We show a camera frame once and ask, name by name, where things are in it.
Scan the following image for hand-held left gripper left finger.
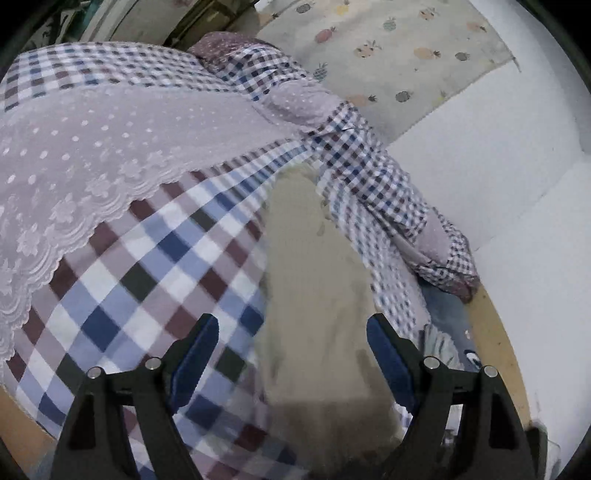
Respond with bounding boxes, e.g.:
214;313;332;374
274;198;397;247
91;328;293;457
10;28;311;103
50;314;220;480

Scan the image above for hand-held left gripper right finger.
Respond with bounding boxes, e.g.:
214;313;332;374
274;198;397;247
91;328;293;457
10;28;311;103
366;314;543;480

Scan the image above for light grey garment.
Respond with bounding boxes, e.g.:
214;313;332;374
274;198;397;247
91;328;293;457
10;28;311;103
422;323;467;370

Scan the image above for khaki pants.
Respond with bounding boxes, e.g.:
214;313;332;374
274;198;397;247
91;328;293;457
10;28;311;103
254;164;402;480

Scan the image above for checked bed sheet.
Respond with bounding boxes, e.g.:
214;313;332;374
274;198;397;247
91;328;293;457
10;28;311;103
0;41;467;480

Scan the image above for checked quilt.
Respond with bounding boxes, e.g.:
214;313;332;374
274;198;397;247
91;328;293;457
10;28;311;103
187;31;481;303

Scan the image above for wooden bed frame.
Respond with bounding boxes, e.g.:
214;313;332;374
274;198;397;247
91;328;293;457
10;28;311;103
462;281;532;416

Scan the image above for pineapple print wall cloth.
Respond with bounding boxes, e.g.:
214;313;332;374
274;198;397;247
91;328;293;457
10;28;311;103
256;0;522;144

